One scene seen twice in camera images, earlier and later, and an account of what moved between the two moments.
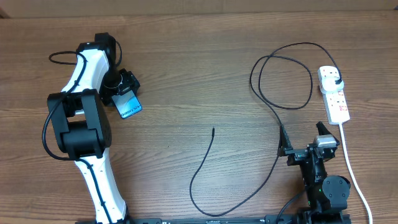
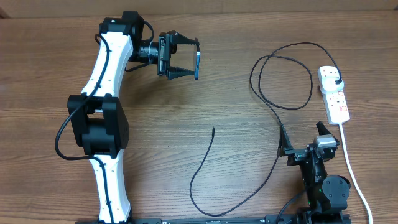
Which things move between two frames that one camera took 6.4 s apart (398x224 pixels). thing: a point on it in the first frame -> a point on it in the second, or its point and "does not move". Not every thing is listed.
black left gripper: [130, 81] -> [164, 54]
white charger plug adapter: [331, 84] does not move
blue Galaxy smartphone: [127, 104] -> [197, 65]
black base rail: [255, 220] does not move
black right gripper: [296, 155] does not move
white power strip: [336, 102] does not move
